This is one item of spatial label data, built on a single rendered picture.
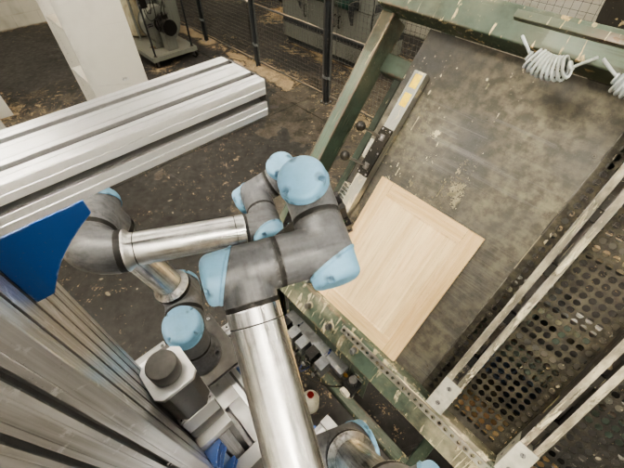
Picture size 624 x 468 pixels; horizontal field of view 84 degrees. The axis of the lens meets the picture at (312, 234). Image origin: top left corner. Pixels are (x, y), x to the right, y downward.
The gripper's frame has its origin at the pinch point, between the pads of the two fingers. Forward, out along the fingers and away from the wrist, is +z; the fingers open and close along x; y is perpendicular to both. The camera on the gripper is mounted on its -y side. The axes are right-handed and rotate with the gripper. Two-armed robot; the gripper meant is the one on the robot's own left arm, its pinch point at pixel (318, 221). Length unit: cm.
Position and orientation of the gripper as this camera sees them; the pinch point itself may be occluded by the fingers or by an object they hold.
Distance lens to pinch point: 117.9
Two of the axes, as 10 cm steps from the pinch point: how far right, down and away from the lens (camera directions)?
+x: -6.7, -5.6, 4.9
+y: 6.6, -7.5, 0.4
